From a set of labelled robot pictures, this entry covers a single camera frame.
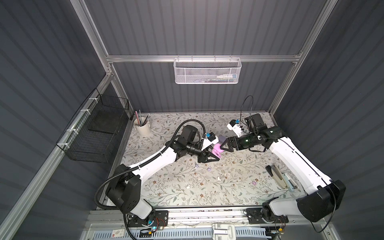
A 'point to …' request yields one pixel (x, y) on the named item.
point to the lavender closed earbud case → (221, 139)
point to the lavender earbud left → (196, 165)
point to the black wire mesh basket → (92, 135)
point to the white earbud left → (188, 187)
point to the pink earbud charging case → (217, 150)
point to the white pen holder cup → (142, 125)
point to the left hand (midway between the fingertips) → (220, 160)
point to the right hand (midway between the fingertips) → (229, 145)
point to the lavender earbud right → (209, 169)
